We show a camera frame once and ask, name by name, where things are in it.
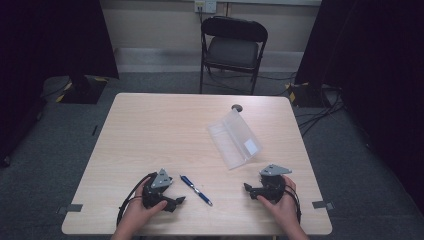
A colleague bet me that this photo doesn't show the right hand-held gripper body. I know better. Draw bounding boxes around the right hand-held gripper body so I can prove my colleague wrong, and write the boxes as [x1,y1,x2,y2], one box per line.
[258,163,293,205]

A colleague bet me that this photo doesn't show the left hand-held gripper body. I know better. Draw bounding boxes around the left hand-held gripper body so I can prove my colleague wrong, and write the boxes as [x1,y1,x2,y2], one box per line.
[141,168,174,210]

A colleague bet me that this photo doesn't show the person's right hand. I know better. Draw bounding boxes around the person's right hand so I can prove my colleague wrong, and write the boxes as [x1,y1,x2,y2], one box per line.
[256,175,302,233]

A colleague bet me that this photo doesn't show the person's left hand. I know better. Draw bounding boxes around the person's left hand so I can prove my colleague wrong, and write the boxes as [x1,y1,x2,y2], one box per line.
[120,176,169,234]

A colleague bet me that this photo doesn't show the blue pen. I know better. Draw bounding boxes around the blue pen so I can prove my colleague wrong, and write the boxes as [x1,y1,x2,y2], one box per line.
[179,174,214,207]

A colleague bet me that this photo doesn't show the clear plastic pencil box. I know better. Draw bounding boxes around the clear plastic pencil box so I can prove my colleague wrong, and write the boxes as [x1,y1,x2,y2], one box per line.
[206,108,264,171]

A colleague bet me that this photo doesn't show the grey tape strip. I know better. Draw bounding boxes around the grey tape strip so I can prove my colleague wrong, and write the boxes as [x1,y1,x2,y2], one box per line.
[311,200,335,211]
[56,203,84,215]

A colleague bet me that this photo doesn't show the black stand base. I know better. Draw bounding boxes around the black stand base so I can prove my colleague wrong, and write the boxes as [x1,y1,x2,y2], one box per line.
[59,74,108,105]
[287,82,336,108]

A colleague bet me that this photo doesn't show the black folding chair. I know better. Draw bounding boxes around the black folding chair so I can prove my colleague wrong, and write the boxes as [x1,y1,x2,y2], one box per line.
[199,15,269,96]

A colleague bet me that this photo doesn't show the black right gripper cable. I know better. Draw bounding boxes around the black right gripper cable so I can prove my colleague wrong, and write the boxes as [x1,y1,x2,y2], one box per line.
[284,184,303,225]

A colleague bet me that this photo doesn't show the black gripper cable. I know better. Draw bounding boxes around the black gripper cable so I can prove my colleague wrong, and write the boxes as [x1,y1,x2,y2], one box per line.
[115,171,158,228]
[284,184,303,225]

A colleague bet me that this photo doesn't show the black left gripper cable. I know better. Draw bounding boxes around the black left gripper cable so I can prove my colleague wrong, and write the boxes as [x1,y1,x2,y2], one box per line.
[115,171,158,228]

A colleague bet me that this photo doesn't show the black floor cables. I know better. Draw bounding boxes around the black floor cables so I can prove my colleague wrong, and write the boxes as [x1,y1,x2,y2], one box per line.
[203,68,348,138]

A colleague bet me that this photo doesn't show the white wall outlet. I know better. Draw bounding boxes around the white wall outlet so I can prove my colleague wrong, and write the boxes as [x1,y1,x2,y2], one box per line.
[194,0,218,15]

